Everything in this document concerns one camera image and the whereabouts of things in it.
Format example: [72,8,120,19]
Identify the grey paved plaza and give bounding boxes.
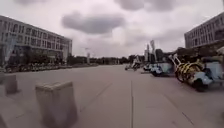
[0,63,224,128]

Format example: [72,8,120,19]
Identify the grey multi-storey building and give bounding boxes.
[0,14,74,67]
[183,12,224,50]

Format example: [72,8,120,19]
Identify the tall flag banners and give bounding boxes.
[143,39,157,64]

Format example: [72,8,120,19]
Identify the row of trees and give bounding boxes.
[66,54,138,66]

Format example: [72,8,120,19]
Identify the grey concrete block bollard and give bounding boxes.
[35,80,79,128]
[3,73,19,95]

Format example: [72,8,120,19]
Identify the white ride vehicle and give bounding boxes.
[124,55,144,72]
[149,61,174,78]

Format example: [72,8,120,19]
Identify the row of parked vehicles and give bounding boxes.
[0,63,73,74]

